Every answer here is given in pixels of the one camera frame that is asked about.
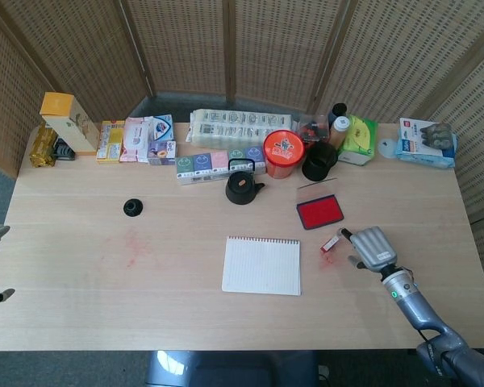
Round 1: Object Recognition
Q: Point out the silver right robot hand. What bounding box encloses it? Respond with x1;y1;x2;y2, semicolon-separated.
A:
337;226;399;272

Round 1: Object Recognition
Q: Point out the small red stamp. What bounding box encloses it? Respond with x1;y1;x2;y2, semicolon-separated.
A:
320;235;342;254

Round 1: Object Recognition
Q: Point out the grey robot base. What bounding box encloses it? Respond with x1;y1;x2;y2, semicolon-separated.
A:
144;349;319;387

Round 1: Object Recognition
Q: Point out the white spiral notepad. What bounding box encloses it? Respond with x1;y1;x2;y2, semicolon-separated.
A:
221;235;303;297

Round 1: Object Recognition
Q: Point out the red ink pad clear lid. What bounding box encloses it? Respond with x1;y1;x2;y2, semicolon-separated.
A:
295;178;345;231

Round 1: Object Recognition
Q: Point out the gold foil package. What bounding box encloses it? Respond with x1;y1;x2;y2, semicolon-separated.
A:
28;123;60;169

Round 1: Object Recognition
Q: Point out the pale round disc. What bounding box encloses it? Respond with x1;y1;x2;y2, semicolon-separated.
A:
377;137;398;160

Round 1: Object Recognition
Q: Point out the black mesh pen cup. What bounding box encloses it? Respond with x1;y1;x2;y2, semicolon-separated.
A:
301;141;339;181

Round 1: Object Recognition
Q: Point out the light blue plastic pack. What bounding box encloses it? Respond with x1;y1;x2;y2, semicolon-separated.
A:
394;135;458;169

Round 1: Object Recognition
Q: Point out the green tissue pack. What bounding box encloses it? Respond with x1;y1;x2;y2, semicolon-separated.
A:
337;114;379;167

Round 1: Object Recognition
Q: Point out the brown bottle white cap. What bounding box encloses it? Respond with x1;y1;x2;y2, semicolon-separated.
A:
329;115;350;149

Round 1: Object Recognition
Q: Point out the correction tape blister pack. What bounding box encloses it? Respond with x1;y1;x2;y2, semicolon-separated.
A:
398;117;455;157

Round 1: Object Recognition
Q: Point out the tall beige gift box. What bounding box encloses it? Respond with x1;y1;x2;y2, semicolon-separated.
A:
40;92;101;157

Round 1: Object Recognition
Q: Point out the orange lidded tub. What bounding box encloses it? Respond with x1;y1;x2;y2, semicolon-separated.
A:
263;129;307;180

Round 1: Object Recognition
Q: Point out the clear plastic clip box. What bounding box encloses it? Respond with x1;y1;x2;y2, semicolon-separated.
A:
297;113;332;143

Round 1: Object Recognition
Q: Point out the small black round cap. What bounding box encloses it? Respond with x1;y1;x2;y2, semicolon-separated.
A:
123;198;144;218

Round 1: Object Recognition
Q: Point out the flat yellow box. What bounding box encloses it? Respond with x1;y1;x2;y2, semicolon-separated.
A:
95;119;126;164

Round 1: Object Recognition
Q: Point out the pink wet wipes pack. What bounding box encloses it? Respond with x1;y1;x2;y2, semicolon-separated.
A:
119;116;154;164

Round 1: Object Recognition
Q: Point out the small purple box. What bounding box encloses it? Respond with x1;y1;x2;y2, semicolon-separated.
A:
147;139;177;167

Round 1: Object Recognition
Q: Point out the large clear tissue bundle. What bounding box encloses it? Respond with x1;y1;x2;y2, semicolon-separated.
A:
186;108;298;148

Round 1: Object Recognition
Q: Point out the multicolour pocket tissue pack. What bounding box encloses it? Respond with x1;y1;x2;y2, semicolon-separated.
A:
174;144;268;187

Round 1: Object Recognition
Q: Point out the blue and white box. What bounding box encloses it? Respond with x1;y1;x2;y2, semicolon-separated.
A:
148;114;174;143

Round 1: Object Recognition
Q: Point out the woven folding screen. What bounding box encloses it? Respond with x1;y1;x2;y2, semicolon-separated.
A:
0;0;484;319

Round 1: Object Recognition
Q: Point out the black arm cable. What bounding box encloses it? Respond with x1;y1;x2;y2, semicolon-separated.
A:
416;327;445;340

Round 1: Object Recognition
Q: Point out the black teapot with handle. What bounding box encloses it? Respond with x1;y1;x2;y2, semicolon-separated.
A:
224;158;266;206

